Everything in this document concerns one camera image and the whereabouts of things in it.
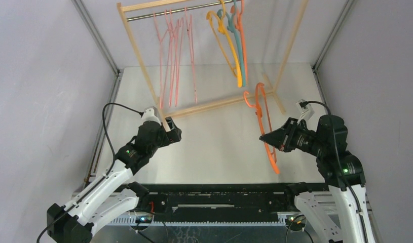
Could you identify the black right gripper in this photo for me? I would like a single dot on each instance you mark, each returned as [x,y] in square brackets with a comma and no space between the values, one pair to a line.
[289,134]

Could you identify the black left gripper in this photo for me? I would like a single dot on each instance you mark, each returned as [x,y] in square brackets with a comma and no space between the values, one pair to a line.
[173,135]

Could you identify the orange plastic hanger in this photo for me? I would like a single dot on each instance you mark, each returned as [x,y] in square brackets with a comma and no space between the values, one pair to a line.
[261,108]
[238,25]

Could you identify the yellow plastic hanger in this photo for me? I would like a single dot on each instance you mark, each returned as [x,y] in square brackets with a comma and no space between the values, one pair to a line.
[216,20]

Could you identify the pink wire hanger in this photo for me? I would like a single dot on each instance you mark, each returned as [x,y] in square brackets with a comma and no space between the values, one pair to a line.
[189,29]
[162,75]
[169,57]
[177,44]

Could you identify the teal plastic hanger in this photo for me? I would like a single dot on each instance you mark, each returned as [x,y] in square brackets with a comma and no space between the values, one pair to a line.
[233,32]

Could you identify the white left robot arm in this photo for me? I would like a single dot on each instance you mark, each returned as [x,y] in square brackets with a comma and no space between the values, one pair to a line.
[83,216]

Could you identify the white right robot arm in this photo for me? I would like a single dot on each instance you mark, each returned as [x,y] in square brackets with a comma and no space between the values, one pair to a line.
[342,173]

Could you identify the metal rack rod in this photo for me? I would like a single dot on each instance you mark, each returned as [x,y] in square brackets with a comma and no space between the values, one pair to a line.
[141,17]

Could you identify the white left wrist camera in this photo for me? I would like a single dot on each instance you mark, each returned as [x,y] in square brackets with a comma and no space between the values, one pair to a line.
[151,114]

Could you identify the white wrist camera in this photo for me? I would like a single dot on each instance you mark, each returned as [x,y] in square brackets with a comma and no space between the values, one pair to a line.
[306,111]
[151,114]

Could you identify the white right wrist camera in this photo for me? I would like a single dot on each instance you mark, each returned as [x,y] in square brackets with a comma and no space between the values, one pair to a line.
[306,111]

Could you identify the aluminium frame post right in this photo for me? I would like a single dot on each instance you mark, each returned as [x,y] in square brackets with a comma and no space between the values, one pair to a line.
[322,67]

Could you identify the aluminium frame post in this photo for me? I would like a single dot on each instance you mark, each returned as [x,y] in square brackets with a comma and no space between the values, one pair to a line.
[111,81]
[322,67]

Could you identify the metal cable tray base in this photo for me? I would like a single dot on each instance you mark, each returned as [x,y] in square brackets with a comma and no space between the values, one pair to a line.
[292,220]

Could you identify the hanging pink wire hanger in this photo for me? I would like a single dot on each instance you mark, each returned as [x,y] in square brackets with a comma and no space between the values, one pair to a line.
[162,75]

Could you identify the aluminium frame post left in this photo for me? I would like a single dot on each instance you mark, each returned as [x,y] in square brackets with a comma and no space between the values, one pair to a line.
[111,81]

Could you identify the wooden clothes rack frame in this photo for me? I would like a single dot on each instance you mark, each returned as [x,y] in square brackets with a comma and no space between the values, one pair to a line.
[220,106]

